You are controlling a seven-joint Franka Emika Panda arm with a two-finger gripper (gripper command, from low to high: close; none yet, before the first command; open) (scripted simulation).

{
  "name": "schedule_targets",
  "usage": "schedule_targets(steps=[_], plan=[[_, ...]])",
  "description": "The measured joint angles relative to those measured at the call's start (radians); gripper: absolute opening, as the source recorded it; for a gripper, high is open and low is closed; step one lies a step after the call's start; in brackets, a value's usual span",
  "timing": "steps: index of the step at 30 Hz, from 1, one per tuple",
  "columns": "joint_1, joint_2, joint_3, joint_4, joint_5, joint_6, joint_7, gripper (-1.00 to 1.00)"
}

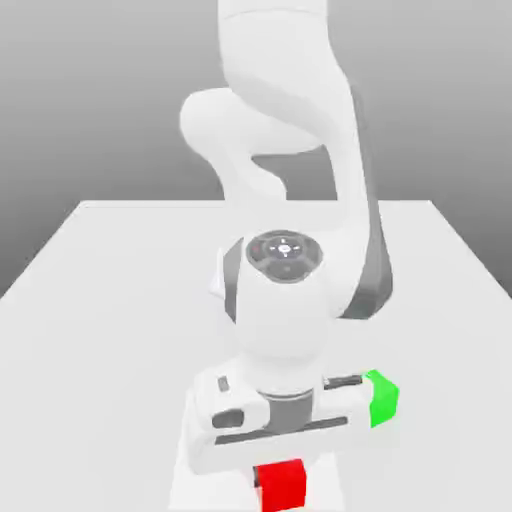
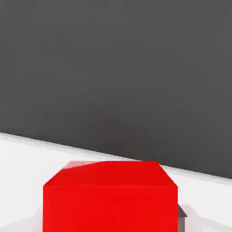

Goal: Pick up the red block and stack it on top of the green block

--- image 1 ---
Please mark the small green cube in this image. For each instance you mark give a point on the small green cube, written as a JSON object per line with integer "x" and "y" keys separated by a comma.
{"x": 382, "y": 398}

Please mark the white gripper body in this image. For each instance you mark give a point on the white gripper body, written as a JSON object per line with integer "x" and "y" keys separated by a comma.
{"x": 280, "y": 444}

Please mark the small red cube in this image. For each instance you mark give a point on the small red cube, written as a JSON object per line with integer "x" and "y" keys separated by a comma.
{"x": 282, "y": 486}

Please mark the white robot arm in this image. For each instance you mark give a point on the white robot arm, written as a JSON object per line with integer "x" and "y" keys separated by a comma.
{"x": 280, "y": 320}

